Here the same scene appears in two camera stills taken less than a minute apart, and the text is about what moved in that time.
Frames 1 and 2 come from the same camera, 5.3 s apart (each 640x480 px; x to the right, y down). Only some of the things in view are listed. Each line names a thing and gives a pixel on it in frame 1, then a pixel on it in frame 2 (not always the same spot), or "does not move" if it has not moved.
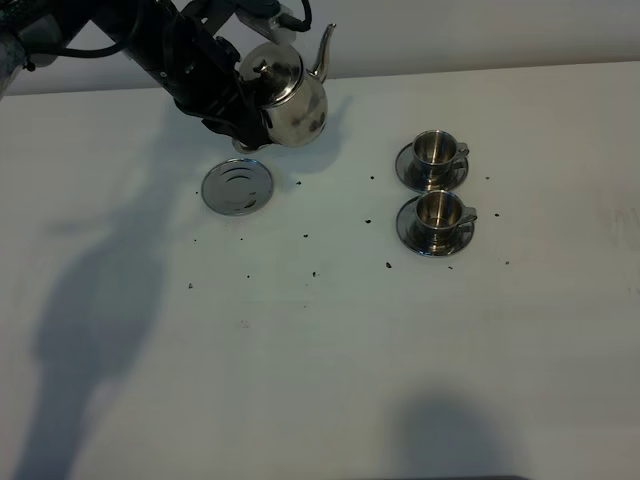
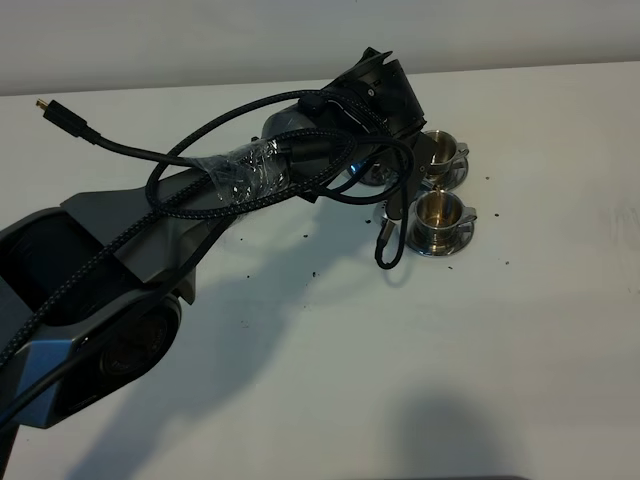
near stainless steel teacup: [439, 213] does not move
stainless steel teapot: [292, 101] to [382, 171]
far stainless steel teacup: [438, 152] does not move
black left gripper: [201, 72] to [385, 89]
